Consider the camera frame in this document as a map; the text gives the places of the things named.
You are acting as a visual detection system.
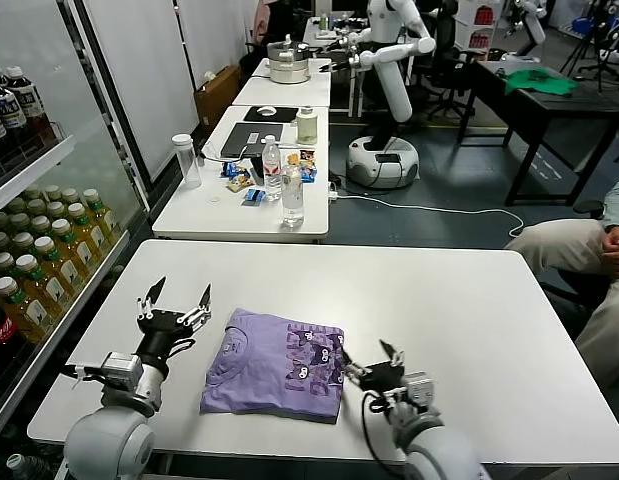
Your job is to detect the wrist camera box grey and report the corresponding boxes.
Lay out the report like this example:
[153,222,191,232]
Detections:
[403,370,436,409]
[102,351,145,389]

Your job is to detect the steel steamer pot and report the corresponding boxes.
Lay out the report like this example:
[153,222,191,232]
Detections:
[266,34,313,86]

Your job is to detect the white wheeled robot body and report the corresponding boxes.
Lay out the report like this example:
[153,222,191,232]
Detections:
[345,0,426,191]

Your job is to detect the black chair low back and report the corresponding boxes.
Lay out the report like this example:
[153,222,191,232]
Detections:
[237,42,271,77]

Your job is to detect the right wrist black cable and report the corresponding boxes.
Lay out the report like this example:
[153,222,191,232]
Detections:
[360,389,408,467]

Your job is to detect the bystander hand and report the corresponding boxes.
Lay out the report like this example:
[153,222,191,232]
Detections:
[601,226,619,279]

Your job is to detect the right wrist camera box grey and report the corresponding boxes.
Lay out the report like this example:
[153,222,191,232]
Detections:
[403,370,436,409]

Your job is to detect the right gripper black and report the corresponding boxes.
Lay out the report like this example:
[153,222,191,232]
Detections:
[341,339,407,397]

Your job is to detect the blue bin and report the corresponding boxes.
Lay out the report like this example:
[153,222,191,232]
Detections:
[563,17,598,38]

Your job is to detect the white floor cable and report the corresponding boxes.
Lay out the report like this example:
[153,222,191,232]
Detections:
[336,192,526,239]

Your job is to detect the black office chair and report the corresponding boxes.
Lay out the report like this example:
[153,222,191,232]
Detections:
[419,0,479,122]

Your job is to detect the white cabinet shelf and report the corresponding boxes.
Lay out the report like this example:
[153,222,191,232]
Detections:
[0,134,78,216]

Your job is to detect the pink garment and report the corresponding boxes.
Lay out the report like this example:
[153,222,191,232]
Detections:
[253,0,273,46]

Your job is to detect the beige jar with lid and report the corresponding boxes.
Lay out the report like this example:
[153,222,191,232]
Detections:
[294,106,318,147]

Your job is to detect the black table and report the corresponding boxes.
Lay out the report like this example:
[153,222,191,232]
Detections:
[475,58,619,208]

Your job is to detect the small white robot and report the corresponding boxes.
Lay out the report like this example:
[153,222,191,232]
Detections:
[498,0,548,64]

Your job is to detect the white table with pot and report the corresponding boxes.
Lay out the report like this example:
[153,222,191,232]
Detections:
[232,57,333,109]

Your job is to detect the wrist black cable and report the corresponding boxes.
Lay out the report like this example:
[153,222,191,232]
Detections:
[360,389,408,467]
[63,364,108,389]

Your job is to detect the green cap bottle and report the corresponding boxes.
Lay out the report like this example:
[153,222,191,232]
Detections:
[5,451,49,480]

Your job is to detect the white shelf red boxes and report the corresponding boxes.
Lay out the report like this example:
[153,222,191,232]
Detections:
[467,0,501,51]

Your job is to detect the brown cardboard box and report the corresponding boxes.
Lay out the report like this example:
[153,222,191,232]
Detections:
[194,64,243,129]

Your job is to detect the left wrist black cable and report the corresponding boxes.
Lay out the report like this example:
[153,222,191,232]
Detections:
[63,364,108,389]

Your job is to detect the green cloth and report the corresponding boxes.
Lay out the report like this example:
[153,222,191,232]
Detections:
[503,68,581,97]

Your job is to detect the black mouse pad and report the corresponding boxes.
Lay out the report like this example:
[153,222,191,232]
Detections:
[242,105,298,124]

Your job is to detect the white table with snacks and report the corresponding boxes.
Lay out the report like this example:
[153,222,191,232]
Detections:
[152,104,331,245]

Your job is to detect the beige trousers of bystander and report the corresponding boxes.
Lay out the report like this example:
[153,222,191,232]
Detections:
[506,219,619,386]

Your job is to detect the water bottle red label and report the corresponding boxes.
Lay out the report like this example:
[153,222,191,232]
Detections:
[262,134,283,202]

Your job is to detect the glass door drinks cabinet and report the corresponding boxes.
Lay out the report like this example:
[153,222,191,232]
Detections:
[0,0,153,451]

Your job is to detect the clear plastic water bottle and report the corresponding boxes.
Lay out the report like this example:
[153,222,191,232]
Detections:
[280,163,307,230]

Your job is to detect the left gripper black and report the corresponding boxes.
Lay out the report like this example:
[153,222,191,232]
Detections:
[135,275,213,370]

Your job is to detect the purple t-shirt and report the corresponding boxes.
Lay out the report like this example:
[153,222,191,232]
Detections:
[198,308,346,425]

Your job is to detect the black laptop closed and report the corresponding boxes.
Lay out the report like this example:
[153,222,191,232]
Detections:
[220,122,286,161]

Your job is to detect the left wrist camera box grey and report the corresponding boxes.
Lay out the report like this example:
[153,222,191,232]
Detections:
[102,351,145,389]

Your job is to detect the clear tumbler white lid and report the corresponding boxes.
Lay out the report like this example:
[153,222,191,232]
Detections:
[171,133,203,190]

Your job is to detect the tan snack packet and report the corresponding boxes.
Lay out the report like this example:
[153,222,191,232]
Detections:
[227,169,254,194]

